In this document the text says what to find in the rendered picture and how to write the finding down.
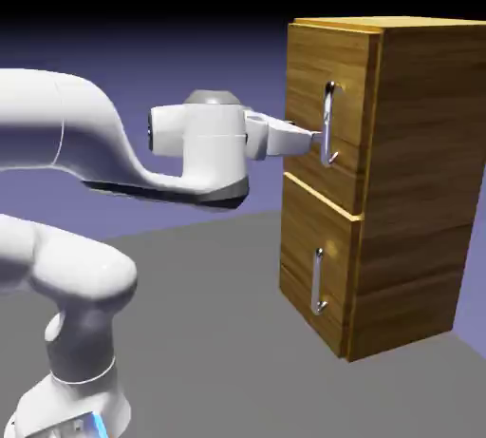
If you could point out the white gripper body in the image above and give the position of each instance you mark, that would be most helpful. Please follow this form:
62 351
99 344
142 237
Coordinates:
285 139

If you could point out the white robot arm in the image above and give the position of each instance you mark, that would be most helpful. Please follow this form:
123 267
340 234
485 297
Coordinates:
87 130

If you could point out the wooden cabinet door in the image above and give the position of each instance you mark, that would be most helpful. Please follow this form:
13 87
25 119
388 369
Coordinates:
303 255
303 77

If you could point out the wooden cabinet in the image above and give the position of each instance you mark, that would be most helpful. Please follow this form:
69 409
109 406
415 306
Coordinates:
417 179

